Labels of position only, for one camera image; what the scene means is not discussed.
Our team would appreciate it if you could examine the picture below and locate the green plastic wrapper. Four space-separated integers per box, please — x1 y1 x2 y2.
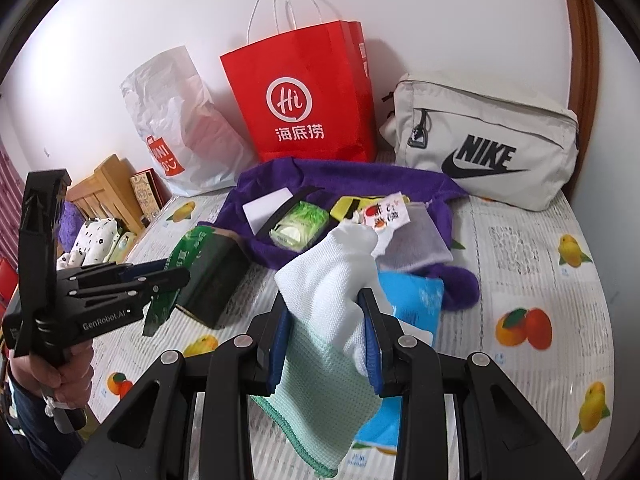
142 224 214 337

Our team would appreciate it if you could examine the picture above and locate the blue tissue pack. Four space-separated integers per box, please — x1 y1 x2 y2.
355 271 447 467

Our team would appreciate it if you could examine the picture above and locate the white and green glove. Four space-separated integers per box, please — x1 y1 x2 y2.
249 219 434 479

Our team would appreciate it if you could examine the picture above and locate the translucent organza pouch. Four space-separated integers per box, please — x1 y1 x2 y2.
376 203 454 274

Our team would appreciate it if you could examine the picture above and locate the white sponge block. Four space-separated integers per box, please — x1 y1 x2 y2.
242 188 293 235

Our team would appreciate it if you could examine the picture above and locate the fruit-print snack packet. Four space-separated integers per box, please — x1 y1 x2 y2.
352 193 410 232

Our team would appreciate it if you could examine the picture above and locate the green tissue packet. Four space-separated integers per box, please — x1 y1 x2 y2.
269 202 329 254

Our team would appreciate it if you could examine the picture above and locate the yellow mesh pouch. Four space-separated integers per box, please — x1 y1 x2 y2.
330 196 382 222

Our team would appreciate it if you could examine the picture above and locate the left hand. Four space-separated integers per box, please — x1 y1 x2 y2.
9 340 93 408

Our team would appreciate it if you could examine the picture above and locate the white spotted pillow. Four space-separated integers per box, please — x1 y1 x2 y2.
56 218 120 270

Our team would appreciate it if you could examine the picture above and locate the purple plush toy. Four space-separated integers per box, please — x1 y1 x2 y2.
58 200 85 252

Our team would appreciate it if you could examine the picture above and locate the wooden furniture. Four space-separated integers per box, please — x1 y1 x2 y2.
66 155 144 235

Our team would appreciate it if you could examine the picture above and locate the striped curtain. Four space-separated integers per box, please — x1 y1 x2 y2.
0 145 24 270

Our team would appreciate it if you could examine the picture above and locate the fruit-print table cover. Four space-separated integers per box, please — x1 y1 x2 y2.
89 192 614 479

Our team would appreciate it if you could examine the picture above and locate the patterned book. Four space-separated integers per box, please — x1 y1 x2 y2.
129 168 171 223

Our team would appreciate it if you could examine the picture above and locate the dark green tea box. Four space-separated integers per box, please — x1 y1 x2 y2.
176 224 250 328

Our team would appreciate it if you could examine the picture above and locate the white Miniso plastic bag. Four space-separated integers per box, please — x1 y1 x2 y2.
120 47 257 197

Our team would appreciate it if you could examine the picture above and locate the purple fleece cloth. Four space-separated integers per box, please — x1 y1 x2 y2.
213 157 480 311

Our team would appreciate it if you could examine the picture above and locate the beige Nike waist bag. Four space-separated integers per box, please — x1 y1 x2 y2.
380 70 579 211

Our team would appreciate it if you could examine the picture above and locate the red Haidilao paper bag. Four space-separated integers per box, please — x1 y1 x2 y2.
221 20 378 162

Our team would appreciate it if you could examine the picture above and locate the black strap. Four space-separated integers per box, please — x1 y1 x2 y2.
252 185 321 241

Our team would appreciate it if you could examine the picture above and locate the brown wooden door frame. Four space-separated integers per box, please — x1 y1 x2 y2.
563 0 600 200

